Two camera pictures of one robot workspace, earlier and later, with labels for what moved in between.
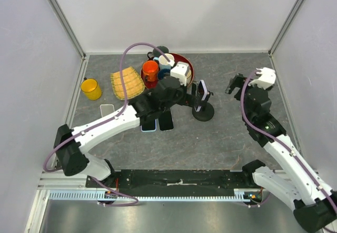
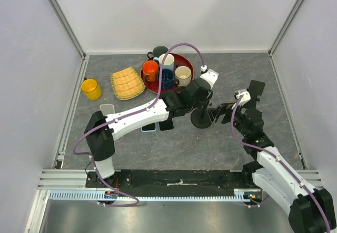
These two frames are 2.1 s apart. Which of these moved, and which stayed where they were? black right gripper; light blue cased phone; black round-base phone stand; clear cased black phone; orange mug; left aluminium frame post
Moved: black round-base phone stand; black right gripper
Stayed: orange mug; left aluminium frame post; clear cased black phone; light blue cased phone
